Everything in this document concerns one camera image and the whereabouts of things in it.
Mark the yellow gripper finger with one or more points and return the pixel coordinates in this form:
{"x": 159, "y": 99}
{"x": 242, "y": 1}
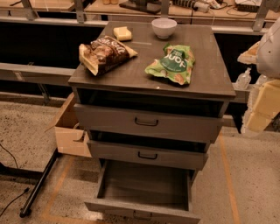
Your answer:
{"x": 249, "y": 57}
{"x": 263, "y": 107}

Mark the yellow sponge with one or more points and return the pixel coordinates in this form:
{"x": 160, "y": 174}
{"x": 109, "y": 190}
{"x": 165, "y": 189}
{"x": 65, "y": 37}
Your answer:
{"x": 122, "y": 33}

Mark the green chip bag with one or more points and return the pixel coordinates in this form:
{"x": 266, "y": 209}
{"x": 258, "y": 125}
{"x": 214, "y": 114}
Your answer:
{"x": 176, "y": 65}

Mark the black floor stand leg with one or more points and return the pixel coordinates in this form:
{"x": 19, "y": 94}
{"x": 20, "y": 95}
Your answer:
{"x": 26, "y": 209}

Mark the clear sanitizer bottle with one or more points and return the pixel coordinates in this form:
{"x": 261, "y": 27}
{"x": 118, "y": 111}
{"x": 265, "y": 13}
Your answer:
{"x": 261, "y": 80}
{"x": 243, "y": 80}

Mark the clear sanitizer bottle right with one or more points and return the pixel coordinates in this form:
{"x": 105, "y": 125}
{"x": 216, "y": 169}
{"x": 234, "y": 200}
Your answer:
{"x": 261, "y": 80}

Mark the grey metal shelf rail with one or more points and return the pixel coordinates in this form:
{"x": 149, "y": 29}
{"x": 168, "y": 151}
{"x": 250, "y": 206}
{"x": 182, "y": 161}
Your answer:
{"x": 35, "y": 74}

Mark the clear sanitizer bottle left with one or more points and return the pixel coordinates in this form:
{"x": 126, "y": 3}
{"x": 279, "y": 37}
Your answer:
{"x": 243, "y": 80}

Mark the grey drawer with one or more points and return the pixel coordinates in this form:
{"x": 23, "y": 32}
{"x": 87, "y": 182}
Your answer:
{"x": 144, "y": 192}
{"x": 147, "y": 155}
{"x": 149, "y": 124}

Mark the grey bottom drawer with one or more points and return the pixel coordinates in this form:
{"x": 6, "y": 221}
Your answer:
{"x": 144, "y": 192}

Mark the white bowl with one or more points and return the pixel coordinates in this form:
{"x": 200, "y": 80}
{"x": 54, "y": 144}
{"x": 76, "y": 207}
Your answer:
{"x": 163, "y": 27}

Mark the dark grey drawer cabinet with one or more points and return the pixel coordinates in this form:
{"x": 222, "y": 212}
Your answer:
{"x": 163, "y": 107}

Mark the grey middle drawer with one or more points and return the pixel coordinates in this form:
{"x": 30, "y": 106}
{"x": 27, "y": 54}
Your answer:
{"x": 147, "y": 155}

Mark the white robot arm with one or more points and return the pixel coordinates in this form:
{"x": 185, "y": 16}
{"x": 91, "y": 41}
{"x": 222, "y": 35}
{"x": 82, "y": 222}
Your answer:
{"x": 268, "y": 55}

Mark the wooden workbench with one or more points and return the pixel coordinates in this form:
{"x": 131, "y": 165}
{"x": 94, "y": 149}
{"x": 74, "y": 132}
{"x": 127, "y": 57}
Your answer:
{"x": 228, "y": 11}

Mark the cardboard box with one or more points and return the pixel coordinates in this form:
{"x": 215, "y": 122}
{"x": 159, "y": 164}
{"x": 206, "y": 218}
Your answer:
{"x": 71, "y": 138}

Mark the grey top drawer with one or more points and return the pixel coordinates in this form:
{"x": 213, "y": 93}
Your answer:
{"x": 149, "y": 124}

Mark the brown chip bag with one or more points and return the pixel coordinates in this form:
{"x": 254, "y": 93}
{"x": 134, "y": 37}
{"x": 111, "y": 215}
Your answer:
{"x": 104, "y": 54}

